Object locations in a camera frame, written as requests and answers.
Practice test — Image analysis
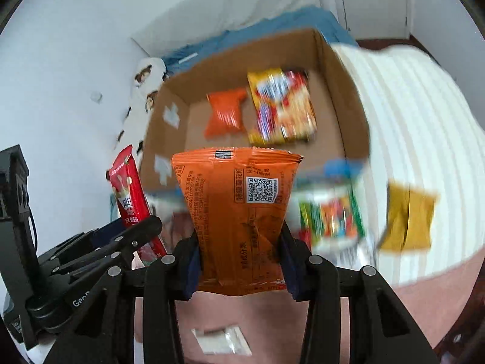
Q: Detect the cardboard box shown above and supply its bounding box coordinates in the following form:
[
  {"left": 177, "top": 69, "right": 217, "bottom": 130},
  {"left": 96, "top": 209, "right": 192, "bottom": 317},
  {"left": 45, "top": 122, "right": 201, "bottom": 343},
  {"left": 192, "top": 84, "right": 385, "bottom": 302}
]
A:
[{"left": 137, "top": 28, "right": 372, "bottom": 198}]

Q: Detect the white blue snack packet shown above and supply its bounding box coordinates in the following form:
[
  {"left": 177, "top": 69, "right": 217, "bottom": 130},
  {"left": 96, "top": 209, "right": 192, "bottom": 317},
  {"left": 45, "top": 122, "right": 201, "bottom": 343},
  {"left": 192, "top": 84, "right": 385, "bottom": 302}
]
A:
[{"left": 146, "top": 187, "right": 186, "bottom": 221}]

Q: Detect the large orange snack packet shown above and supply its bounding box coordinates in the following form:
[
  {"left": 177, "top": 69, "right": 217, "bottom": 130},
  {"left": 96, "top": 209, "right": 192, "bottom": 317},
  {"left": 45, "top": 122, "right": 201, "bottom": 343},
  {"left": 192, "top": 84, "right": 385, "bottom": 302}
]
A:
[{"left": 171, "top": 148, "right": 304, "bottom": 297}]

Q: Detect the yellow snack packet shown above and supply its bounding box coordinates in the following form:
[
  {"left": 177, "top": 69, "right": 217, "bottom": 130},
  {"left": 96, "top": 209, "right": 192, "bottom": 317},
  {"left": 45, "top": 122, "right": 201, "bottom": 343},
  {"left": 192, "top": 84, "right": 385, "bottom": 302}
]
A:
[{"left": 379, "top": 184, "right": 436, "bottom": 251}]

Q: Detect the small clear white packet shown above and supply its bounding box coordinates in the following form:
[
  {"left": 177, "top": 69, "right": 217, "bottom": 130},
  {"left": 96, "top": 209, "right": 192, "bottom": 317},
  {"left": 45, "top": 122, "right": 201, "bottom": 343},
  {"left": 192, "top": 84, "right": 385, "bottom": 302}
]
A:
[{"left": 191, "top": 326, "right": 253, "bottom": 357}]

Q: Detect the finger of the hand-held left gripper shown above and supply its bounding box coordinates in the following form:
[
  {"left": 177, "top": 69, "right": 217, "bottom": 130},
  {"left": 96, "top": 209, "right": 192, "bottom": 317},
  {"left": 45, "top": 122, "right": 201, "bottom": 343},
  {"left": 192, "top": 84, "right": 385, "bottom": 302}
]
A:
[
  {"left": 41, "top": 221, "right": 126, "bottom": 259},
  {"left": 51, "top": 215, "right": 163, "bottom": 274}
]

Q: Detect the black cable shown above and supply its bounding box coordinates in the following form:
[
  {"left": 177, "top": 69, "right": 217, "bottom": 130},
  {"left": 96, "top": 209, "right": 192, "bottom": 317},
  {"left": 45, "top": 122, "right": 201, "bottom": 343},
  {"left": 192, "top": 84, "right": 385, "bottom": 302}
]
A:
[{"left": 27, "top": 216, "right": 38, "bottom": 253}]

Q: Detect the white striped blanket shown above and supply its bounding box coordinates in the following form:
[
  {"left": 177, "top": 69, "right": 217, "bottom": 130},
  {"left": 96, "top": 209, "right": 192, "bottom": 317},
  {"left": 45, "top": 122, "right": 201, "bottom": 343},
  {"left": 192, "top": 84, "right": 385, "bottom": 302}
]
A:
[{"left": 331, "top": 43, "right": 485, "bottom": 287}]

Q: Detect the bear print pillow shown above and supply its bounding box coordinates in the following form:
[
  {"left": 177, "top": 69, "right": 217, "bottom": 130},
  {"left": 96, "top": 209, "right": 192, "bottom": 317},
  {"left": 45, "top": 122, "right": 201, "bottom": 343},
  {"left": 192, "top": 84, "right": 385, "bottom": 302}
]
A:
[{"left": 114, "top": 56, "right": 167, "bottom": 160}]

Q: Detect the pink blanket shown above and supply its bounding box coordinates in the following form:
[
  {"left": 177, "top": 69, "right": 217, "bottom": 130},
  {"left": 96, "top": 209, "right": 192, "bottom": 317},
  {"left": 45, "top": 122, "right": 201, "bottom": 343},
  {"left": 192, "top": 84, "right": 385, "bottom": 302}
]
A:
[{"left": 132, "top": 250, "right": 485, "bottom": 364}]

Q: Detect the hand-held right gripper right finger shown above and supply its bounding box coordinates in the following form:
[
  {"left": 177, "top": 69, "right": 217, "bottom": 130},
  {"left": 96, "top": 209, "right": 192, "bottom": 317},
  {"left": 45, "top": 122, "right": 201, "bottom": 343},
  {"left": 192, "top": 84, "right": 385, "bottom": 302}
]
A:
[{"left": 279, "top": 224, "right": 442, "bottom": 364}]

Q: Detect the white door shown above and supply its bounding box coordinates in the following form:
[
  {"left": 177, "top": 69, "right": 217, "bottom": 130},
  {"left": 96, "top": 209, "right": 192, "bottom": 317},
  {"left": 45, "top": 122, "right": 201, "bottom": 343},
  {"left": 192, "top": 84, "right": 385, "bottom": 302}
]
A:
[{"left": 333, "top": 0, "right": 412, "bottom": 40}]

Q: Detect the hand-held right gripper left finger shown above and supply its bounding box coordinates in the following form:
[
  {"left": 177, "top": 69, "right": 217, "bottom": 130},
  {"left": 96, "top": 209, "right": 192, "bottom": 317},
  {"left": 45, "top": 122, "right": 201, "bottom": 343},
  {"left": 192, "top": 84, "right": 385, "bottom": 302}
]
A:
[{"left": 43, "top": 231, "right": 201, "bottom": 364}]

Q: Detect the yellow red printed snack bag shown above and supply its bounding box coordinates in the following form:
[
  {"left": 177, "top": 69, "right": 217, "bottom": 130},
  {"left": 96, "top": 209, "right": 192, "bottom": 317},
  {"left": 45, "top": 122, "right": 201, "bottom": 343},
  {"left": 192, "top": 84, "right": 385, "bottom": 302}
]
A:
[{"left": 247, "top": 67, "right": 318, "bottom": 145}]

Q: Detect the white pillow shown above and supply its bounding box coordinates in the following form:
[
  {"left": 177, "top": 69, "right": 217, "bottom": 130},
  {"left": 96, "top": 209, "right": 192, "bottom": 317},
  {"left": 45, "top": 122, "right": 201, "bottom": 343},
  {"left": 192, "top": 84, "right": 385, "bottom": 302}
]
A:
[{"left": 131, "top": 0, "right": 323, "bottom": 59}]

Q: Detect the blue bed sheet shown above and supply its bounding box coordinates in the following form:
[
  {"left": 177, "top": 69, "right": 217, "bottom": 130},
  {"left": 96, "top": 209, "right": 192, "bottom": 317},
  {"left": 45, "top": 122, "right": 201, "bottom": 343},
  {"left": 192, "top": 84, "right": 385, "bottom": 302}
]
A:
[{"left": 163, "top": 5, "right": 359, "bottom": 78}]

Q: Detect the clear colourful candy packet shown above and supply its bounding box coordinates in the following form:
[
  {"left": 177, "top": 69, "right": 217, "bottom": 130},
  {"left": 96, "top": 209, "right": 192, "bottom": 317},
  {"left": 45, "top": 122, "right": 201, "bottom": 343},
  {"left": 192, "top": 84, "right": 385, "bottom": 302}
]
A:
[{"left": 296, "top": 161, "right": 366, "bottom": 251}]

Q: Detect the small orange snack packet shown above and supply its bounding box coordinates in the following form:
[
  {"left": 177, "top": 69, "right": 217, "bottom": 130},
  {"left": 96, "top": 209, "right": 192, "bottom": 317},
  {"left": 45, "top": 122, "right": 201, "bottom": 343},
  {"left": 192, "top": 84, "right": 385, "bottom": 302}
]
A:
[{"left": 205, "top": 88, "right": 249, "bottom": 139}]

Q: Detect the red snack packet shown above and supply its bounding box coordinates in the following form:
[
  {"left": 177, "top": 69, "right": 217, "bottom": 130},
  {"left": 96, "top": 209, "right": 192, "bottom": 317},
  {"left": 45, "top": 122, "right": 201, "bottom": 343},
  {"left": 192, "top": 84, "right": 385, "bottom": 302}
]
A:
[{"left": 110, "top": 145, "right": 168, "bottom": 267}]

